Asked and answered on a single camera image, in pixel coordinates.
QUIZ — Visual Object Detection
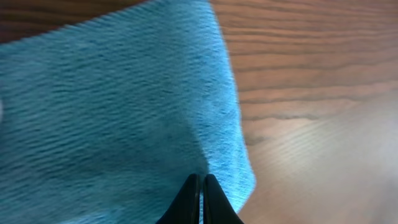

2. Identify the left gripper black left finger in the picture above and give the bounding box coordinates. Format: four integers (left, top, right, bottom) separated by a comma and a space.
156, 174, 200, 224

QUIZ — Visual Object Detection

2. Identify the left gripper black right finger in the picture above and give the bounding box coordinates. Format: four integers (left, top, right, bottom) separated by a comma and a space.
203, 174, 243, 224

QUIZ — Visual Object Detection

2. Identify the blue microfiber cloth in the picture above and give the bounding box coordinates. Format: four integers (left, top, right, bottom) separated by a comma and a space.
1, 1, 256, 223

